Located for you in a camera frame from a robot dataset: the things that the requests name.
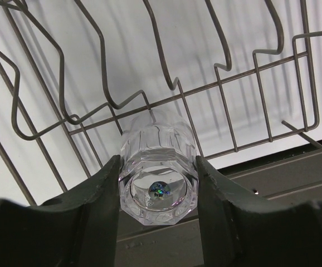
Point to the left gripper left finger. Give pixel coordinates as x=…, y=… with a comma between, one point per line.
x=76, y=228

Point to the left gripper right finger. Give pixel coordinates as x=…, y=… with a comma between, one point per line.
x=240, y=228

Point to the small clear faceted glass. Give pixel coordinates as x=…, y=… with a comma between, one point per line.
x=158, y=180

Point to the aluminium frame rail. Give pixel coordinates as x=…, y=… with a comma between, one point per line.
x=290, y=177

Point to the black wire dish rack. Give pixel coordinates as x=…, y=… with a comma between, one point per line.
x=245, y=75

